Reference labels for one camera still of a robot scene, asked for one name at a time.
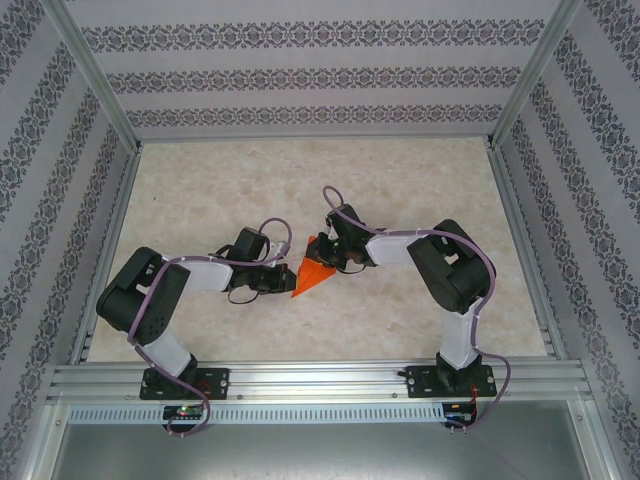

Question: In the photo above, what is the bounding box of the orange paper sheet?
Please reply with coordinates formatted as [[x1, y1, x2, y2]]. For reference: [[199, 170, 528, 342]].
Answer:
[[290, 233, 338, 300]]

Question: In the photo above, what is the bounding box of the left controller board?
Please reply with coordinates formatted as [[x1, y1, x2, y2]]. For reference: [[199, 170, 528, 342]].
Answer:
[[163, 405, 204, 421]]

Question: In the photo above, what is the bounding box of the controller board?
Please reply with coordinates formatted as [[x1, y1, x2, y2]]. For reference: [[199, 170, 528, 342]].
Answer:
[[163, 405, 204, 421], [443, 401, 477, 427]]

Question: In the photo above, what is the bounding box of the right controller board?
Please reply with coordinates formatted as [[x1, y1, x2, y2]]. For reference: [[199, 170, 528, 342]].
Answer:
[[443, 401, 477, 427]]

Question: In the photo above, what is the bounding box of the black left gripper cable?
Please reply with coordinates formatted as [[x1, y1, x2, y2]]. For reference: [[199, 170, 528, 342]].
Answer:
[[226, 284, 262, 306]]

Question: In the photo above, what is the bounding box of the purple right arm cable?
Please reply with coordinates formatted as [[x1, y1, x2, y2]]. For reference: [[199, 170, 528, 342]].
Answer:
[[321, 185, 513, 434]]

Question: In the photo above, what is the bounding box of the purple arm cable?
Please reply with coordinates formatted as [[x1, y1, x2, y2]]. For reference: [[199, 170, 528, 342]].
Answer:
[[126, 216, 294, 439], [321, 185, 513, 434]]

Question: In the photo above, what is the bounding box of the aluminium mounting rail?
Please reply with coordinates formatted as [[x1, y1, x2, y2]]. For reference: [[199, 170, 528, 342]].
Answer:
[[46, 356, 594, 404]]

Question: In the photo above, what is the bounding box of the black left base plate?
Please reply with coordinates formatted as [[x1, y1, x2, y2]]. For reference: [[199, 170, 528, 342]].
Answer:
[[139, 367, 232, 402]]

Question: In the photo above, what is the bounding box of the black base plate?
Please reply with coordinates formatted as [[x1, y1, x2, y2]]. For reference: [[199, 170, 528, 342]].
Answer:
[[139, 367, 232, 402], [404, 364, 499, 400]]

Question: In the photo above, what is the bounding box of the slotted grey cable duct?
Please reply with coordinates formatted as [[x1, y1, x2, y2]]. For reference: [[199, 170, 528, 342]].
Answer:
[[66, 402, 447, 427]]

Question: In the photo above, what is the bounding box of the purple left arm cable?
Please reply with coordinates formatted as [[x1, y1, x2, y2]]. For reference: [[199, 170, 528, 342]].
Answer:
[[126, 216, 294, 439]]

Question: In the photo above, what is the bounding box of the aluminium left side rail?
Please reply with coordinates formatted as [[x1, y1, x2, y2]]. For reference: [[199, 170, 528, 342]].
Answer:
[[68, 144, 145, 364]]

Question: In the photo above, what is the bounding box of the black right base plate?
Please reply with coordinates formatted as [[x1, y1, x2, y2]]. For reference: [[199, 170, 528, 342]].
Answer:
[[404, 364, 499, 400]]

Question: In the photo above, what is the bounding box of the aluminium right side rail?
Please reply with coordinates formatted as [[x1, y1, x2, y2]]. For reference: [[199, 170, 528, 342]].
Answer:
[[486, 144, 570, 359]]

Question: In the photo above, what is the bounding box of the aluminium right frame post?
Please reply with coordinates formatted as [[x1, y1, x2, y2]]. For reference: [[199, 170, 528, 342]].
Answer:
[[486, 0, 586, 152]]

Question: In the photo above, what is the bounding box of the aluminium frame post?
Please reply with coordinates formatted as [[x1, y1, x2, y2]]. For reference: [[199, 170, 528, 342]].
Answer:
[[42, 0, 144, 154], [486, 0, 586, 152]]

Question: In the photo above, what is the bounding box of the aluminium left frame post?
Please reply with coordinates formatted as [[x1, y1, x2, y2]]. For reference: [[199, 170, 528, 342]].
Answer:
[[42, 0, 144, 154]]

